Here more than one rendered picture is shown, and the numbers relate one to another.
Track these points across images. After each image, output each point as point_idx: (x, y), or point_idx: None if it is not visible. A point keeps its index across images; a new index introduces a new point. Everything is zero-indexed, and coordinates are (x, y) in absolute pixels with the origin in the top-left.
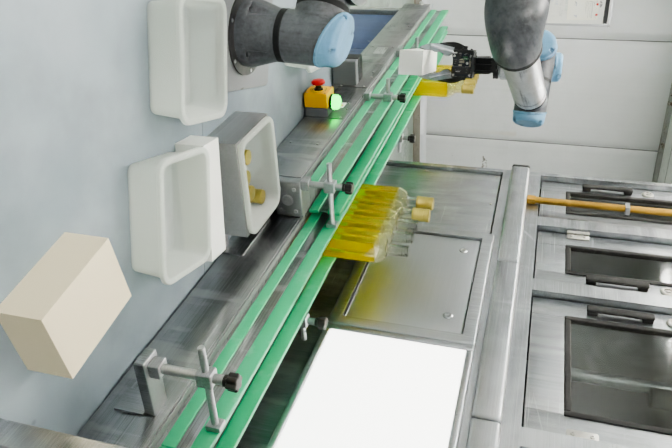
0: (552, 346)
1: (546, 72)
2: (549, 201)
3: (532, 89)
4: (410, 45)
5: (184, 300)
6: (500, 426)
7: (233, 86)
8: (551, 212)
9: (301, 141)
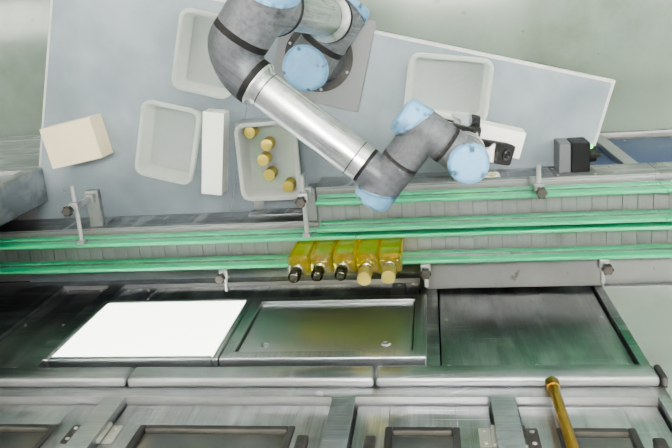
0: (241, 419)
1: (392, 149)
2: (552, 397)
3: (303, 141)
4: None
5: (196, 213)
6: (120, 380)
7: None
8: (551, 416)
9: None
